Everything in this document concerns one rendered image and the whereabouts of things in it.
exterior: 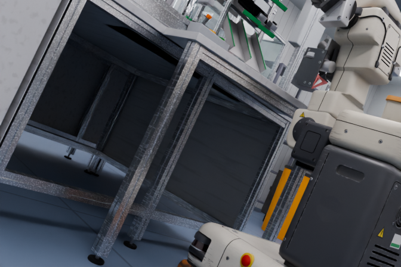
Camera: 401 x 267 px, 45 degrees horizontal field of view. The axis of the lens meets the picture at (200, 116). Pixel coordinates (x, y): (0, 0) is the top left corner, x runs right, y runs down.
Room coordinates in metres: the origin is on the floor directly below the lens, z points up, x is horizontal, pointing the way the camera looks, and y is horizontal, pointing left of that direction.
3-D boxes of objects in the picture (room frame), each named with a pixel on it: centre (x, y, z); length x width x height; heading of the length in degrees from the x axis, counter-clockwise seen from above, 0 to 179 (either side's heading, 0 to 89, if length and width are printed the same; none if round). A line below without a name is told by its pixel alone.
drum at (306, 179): (5.07, -1.26, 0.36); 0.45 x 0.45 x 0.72
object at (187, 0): (3.20, 0.41, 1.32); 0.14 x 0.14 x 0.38
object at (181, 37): (2.18, 0.00, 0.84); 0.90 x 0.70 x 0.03; 130
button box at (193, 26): (2.01, 0.11, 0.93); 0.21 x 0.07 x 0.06; 138
